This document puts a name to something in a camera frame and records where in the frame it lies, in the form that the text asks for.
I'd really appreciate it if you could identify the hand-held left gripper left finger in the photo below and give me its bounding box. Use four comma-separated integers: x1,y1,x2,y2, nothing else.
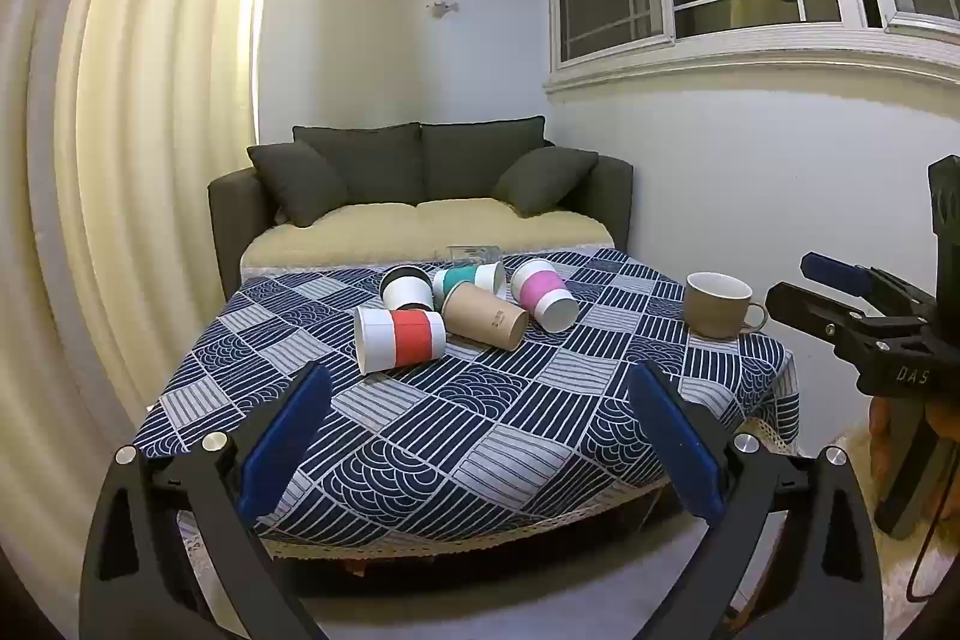
79,362,335,640

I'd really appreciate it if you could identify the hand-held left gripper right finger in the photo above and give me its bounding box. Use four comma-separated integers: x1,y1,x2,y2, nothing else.
626,359,886,640

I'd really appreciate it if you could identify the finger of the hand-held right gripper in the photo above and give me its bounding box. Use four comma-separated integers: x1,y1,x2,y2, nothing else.
799,251,935,316
765,281,932,357

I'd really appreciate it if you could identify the white cup with red band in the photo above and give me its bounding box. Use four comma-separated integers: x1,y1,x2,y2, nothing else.
355,306,448,376

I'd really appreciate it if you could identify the white cup with black band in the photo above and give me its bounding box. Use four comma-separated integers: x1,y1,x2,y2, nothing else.
379,266,437,313

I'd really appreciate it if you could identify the white cup with pink band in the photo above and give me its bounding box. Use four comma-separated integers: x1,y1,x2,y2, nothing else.
510,258,581,334

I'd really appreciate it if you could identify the brown paper cup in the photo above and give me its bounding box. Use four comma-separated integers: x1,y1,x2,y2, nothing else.
440,284,530,352

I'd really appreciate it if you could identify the white cup with teal band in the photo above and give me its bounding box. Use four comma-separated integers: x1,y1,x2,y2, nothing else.
432,262,506,305

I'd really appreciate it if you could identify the person's right hand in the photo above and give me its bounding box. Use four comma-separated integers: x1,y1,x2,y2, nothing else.
868,397,960,507

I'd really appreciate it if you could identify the beige ceramic mug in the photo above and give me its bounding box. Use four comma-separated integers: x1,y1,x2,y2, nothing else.
683,271,770,339

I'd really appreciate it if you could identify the blue patterned tablecloth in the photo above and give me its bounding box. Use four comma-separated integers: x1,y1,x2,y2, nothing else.
135,248,800,547

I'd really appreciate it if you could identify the cream sofa seat cover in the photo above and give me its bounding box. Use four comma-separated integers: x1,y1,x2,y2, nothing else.
240,197,617,283

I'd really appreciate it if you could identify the dark grey sofa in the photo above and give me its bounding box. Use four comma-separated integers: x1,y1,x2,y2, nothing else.
208,116,635,304

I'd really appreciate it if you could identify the dark grey throw pillow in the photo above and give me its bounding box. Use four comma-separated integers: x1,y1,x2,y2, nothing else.
491,146,600,218
247,141,350,229

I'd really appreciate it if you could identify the clear glass dish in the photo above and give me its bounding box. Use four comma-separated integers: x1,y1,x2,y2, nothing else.
447,245,503,267

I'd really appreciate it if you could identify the dark grey back cushion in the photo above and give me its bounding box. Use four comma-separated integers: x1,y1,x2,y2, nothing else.
292,122,423,208
419,116,548,202

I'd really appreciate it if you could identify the cream curtain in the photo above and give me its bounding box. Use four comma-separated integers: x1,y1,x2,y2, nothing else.
0,0,282,536

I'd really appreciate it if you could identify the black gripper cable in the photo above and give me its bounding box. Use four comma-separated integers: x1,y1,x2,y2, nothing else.
902,518,940,605

